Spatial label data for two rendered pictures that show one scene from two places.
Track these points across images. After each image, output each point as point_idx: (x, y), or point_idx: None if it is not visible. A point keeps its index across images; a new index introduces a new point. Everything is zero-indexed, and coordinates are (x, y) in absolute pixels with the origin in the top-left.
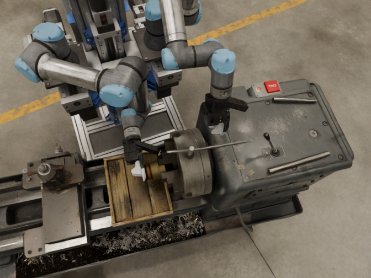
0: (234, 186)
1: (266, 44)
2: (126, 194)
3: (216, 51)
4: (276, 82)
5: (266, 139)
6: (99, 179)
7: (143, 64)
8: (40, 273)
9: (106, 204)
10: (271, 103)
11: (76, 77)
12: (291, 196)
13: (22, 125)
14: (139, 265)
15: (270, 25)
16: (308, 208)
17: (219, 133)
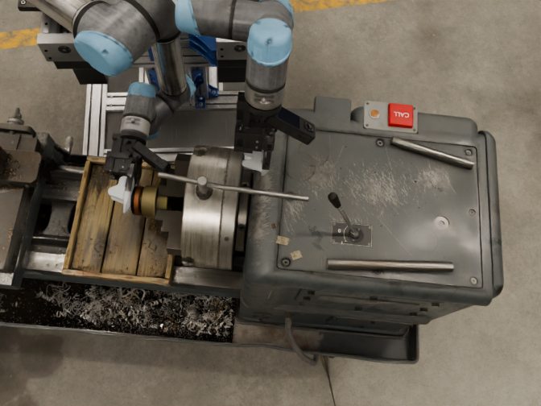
0: (258, 270)
1: (493, 39)
2: (103, 229)
3: (260, 20)
4: (412, 110)
5: (332, 205)
6: (69, 189)
7: (165, 10)
8: None
9: (68, 234)
10: (387, 147)
11: (49, 2)
12: (401, 327)
13: (10, 64)
14: (123, 358)
15: (517, 3)
16: (455, 364)
17: (257, 169)
